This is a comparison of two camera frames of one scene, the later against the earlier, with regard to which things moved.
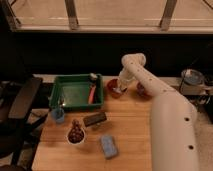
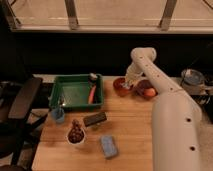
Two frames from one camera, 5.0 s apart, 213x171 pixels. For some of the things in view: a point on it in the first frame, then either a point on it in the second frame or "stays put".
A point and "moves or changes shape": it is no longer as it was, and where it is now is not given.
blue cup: [58, 115] stays put
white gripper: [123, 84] -> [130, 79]
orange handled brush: [93, 77] stays put
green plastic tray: [72, 91] stays put
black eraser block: [94, 118] stays put
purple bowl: [140, 91] stays put
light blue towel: [119, 90] moves or changes shape
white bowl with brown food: [76, 134] stays put
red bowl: [111, 84] moves or changes shape
